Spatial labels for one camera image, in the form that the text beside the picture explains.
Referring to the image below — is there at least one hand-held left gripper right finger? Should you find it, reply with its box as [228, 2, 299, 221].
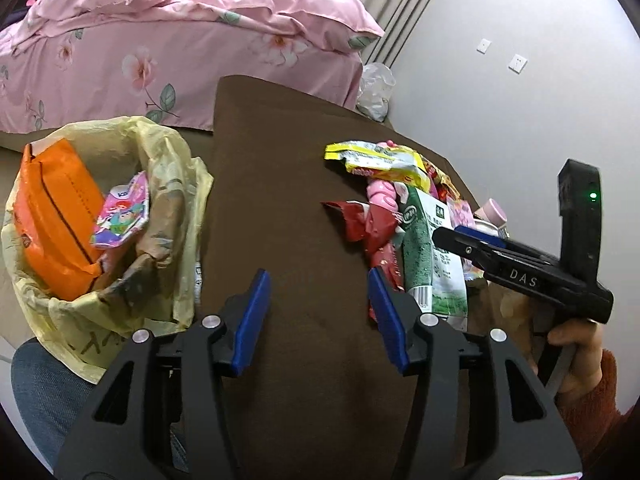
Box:
[367, 266, 583, 480]

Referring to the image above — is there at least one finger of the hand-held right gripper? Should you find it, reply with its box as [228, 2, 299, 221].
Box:
[454, 225, 557, 263]
[432, 227, 502, 275]

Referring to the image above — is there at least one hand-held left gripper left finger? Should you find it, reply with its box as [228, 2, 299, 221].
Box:
[55, 268, 272, 480]

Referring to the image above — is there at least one green and white pouch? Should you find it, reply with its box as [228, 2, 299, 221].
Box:
[397, 186, 469, 318]

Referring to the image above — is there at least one yellow snack wrapper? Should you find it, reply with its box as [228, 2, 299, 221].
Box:
[324, 140, 432, 192]

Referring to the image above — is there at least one person's right forearm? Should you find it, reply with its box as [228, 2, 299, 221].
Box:
[555, 350, 624, 467]

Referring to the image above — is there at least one person's right hand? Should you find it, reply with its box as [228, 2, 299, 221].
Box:
[547, 317, 603, 397]

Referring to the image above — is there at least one pink jar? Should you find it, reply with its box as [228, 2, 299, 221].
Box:
[472, 198, 509, 228]

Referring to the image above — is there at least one red and yellow wrapper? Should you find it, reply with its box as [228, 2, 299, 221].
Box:
[420, 155, 463, 202]

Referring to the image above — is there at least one red snack wrapper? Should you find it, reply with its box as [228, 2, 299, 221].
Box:
[321, 200, 407, 322]

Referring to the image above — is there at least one brown tablecloth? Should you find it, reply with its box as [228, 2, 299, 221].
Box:
[192, 75, 501, 480]

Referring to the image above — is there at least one pink cartoon snack packet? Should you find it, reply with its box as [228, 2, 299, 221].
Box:
[91, 170, 151, 250]

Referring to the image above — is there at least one white plastic bag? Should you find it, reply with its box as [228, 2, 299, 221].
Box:
[356, 62, 396, 122]

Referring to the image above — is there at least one person's leg in jeans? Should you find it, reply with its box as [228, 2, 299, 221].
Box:
[10, 337, 191, 476]

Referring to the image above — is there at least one orange snack packet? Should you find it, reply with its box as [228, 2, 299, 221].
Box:
[12, 139, 107, 301]

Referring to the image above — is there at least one grey striped curtain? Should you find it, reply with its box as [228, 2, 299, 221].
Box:
[350, 0, 453, 68]

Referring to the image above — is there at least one pink floral bedding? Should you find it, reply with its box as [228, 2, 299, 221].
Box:
[0, 0, 385, 133]

